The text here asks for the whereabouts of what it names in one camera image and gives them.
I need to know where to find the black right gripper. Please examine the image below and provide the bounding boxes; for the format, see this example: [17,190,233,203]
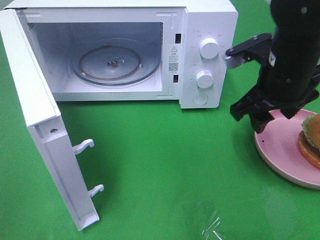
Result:
[230,65,320,134]

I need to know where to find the pink round plate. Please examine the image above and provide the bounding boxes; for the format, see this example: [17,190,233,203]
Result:
[254,109,320,190]

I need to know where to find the burger with lettuce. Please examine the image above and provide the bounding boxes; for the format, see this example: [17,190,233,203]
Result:
[298,114,320,169]

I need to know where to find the round door release button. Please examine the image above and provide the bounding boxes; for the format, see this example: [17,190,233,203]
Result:
[193,93,208,106]

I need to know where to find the white timer knob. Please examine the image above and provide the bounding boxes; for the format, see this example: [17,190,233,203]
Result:
[195,70,214,89]

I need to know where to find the white microwave door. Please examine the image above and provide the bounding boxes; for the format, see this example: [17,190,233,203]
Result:
[0,9,104,231]

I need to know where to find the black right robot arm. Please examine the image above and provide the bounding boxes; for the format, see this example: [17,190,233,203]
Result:
[224,0,320,133]

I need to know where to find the upper white power knob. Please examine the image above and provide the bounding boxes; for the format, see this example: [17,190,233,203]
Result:
[199,37,220,59]

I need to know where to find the glass microwave turntable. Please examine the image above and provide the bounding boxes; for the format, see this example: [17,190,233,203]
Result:
[71,38,162,87]

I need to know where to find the white microwave oven body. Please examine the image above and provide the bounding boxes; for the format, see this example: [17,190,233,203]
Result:
[2,0,238,109]

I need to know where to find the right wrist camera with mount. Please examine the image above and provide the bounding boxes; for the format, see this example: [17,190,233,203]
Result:
[224,33,273,69]

